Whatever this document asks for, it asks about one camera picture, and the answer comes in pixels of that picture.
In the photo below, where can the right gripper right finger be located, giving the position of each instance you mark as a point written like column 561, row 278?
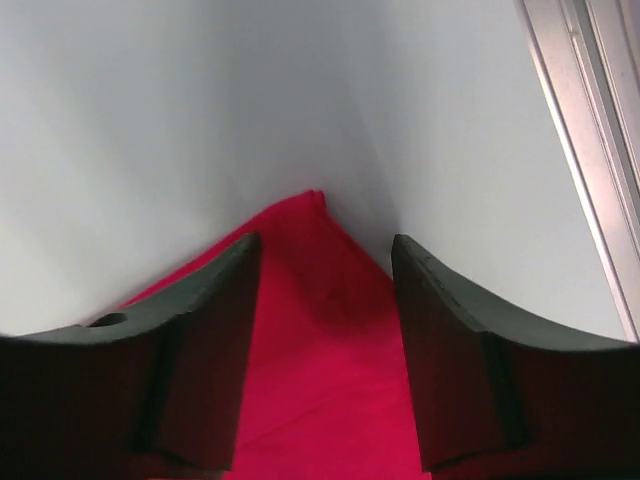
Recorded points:
column 501, row 393

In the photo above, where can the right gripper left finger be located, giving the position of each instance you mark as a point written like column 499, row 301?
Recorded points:
column 150, row 391

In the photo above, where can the magenta red t shirt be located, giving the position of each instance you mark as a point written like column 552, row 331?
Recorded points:
column 326, row 393

